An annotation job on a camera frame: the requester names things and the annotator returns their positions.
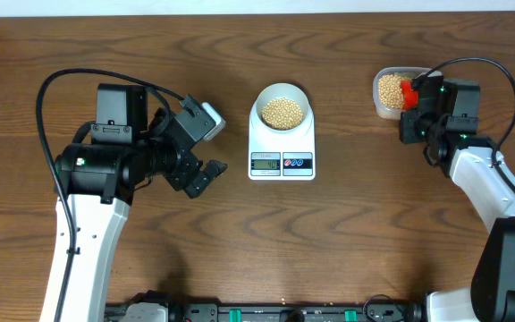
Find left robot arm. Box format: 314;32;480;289
40;84;227;321

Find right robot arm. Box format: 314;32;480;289
400;72;515;321

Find red plastic scoop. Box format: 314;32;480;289
401;80;418;110

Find soybeans in bowl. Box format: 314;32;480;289
261;97;305;131

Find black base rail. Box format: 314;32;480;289
103;291;427;322

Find grey-green plastic bowl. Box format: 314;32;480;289
254;83;313;132

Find pile of soybeans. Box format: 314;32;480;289
377;73;408;109

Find black left camera cable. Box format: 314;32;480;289
35;67;187;322

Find white digital kitchen scale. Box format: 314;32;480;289
248;83;316;181

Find clear plastic container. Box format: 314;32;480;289
373;67;428;120

